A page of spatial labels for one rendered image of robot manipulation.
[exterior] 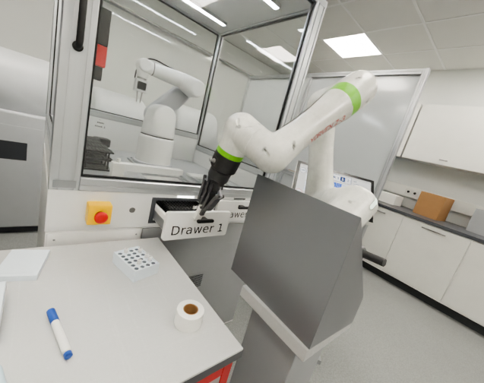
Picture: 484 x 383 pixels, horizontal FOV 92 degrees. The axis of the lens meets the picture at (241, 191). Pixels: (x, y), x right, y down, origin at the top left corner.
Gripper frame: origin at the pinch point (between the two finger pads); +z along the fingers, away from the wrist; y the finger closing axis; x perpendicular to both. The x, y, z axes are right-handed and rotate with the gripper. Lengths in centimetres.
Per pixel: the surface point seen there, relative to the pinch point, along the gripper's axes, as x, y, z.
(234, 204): 30.4, -14.4, 7.8
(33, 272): -45.9, 5.5, 15.4
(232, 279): 47, 1, 55
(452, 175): 358, -4, -56
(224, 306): 46, 8, 74
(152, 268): -18.1, 13.0, 11.5
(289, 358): 13, 52, 11
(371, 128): 160, -41, -55
